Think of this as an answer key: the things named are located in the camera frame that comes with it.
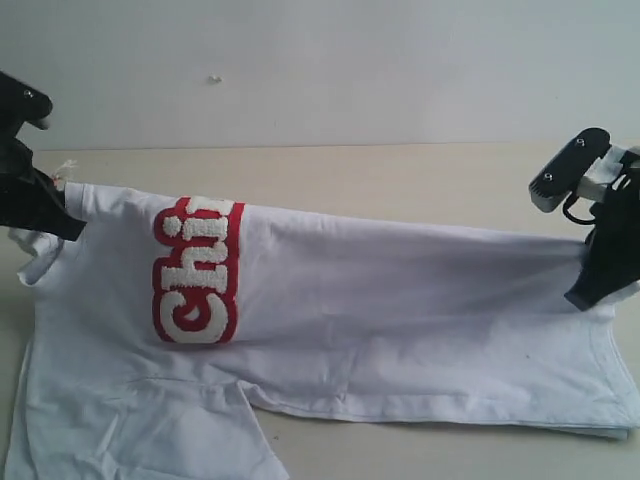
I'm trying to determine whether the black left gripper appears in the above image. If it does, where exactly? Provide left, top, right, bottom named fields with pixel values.
left=1, top=72, right=86, bottom=241

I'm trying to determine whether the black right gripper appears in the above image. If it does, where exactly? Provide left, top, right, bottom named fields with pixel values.
left=565, top=166, right=639, bottom=311

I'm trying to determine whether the white t-shirt red lettering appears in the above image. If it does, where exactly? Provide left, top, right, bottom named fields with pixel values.
left=4, top=183, right=639, bottom=479

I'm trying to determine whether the black right camera cable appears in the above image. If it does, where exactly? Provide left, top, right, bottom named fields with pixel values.
left=560, top=179, right=631, bottom=226

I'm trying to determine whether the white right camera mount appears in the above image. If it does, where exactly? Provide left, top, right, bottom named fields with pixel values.
left=577, top=145, right=639, bottom=203

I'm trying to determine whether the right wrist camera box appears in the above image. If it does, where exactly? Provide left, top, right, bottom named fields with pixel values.
left=528, top=127, right=611, bottom=213

